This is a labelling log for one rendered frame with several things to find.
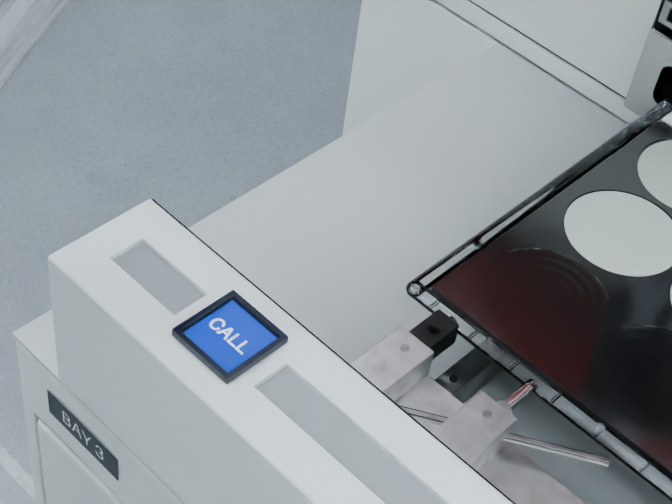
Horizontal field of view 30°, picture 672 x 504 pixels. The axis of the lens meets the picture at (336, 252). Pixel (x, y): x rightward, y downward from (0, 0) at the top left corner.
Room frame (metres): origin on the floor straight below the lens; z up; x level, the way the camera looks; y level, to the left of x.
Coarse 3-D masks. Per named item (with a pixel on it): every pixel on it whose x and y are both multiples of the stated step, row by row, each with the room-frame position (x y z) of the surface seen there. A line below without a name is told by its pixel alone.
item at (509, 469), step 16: (416, 384) 0.59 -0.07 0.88; (432, 384) 0.59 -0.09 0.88; (400, 400) 0.57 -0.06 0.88; (416, 400) 0.57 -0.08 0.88; (432, 400) 0.58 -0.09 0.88; (448, 400) 0.58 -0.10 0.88; (448, 416) 0.56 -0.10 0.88; (512, 448) 0.54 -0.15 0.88; (496, 464) 0.53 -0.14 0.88; (512, 464) 0.53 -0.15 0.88; (528, 464) 0.53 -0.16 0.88; (496, 480) 0.51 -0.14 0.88; (512, 480) 0.52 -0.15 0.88; (528, 480) 0.52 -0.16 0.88; (544, 480) 0.52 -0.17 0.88; (512, 496) 0.50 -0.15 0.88; (528, 496) 0.50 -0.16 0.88; (544, 496) 0.51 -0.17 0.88; (560, 496) 0.51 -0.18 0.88; (576, 496) 0.51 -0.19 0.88
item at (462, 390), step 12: (468, 360) 0.64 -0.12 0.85; (480, 360) 0.65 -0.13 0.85; (444, 372) 0.63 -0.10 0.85; (456, 372) 0.63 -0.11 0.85; (468, 372) 0.63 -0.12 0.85; (480, 372) 0.63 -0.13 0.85; (492, 372) 0.65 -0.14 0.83; (444, 384) 0.62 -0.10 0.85; (456, 384) 0.62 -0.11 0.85; (468, 384) 0.62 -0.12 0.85; (480, 384) 0.64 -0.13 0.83; (456, 396) 0.61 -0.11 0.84; (468, 396) 0.63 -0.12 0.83
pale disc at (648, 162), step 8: (656, 144) 0.89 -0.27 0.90; (664, 144) 0.89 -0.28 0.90; (648, 152) 0.87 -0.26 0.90; (656, 152) 0.88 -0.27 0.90; (664, 152) 0.88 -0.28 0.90; (640, 160) 0.86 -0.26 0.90; (648, 160) 0.86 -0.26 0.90; (656, 160) 0.87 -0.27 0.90; (664, 160) 0.87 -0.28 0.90; (640, 168) 0.85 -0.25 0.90; (648, 168) 0.85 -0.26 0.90; (656, 168) 0.85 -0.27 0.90; (664, 168) 0.86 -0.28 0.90; (640, 176) 0.84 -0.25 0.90; (648, 176) 0.84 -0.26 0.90; (656, 176) 0.84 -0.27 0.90; (664, 176) 0.85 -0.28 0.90; (648, 184) 0.83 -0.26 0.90; (656, 184) 0.83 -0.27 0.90; (664, 184) 0.83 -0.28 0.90; (656, 192) 0.82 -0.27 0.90; (664, 192) 0.82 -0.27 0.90; (664, 200) 0.81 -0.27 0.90
